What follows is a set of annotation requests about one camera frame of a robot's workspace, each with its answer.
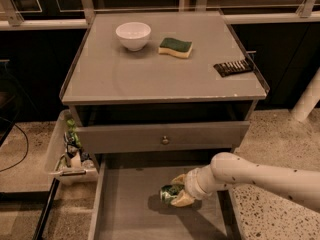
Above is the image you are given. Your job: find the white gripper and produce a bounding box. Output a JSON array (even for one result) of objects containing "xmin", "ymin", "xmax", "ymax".
[{"xmin": 170, "ymin": 165, "xmax": 224, "ymax": 207}]

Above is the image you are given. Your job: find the green soda can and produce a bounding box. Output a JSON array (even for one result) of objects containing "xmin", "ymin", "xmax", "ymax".
[{"xmin": 159, "ymin": 184, "xmax": 184, "ymax": 204}]

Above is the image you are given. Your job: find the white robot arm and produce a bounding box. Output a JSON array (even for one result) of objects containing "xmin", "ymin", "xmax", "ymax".
[{"xmin": 171, "ymin": 104, "xmax": 320, "ymax": 212}]

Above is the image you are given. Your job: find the brass drawer knob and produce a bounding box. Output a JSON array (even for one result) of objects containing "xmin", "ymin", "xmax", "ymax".
[{"xmin": 161, "ymin": 136, "xmax": 170, "ymax": 145}]

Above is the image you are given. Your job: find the grey open middle drawer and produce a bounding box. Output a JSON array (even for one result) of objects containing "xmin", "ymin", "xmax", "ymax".
[{"xmin": 88, "ymin": 150, "xmax": 242, "ymax": 240}]

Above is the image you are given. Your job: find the grey top drawer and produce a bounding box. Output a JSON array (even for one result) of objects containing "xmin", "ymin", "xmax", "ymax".
[{"xmin": 76, "ymin": 121, "xmax": 249, "ymax": 154}]

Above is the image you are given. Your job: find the grey drawer cabinet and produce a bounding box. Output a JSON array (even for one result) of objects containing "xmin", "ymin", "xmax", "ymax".
[{"xmin": 59, "ymin": 10, "xmax": 270, "ymax": 172}]

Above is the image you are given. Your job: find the clear plastic storage bin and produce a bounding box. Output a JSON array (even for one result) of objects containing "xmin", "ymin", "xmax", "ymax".
[{"xmin": 45, "ymin": 110, "xmax": 98, "ymax": 185}]

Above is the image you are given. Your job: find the green bag in bin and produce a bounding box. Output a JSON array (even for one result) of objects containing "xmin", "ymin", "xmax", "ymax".
[{"xmin": 65, "ymin": 119, "xmax": 82, "ymax": 148}]

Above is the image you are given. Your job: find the green yellow sponge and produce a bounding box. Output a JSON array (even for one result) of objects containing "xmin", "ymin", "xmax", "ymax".
[{"xmin": 158, "ymin": 38, "xmax": 193, "ymax": 59}]

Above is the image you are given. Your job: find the white ceramic bowl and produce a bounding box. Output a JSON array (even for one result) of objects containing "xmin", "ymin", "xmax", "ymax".
[{"xmin": 116, "ymin": 22, "xmax": 151, "ymax": 51}]

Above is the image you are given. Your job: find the black cable on floor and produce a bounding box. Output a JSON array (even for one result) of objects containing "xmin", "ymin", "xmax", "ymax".
[{"xmin": 0, "ymin": 116, "xmax": 30, "ymax": 174}]

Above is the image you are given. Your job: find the white horizontal rail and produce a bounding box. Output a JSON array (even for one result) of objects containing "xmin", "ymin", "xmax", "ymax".
[{"xmin": 0, "ymin": 11, "xmax": 320, "ymax": 31}]

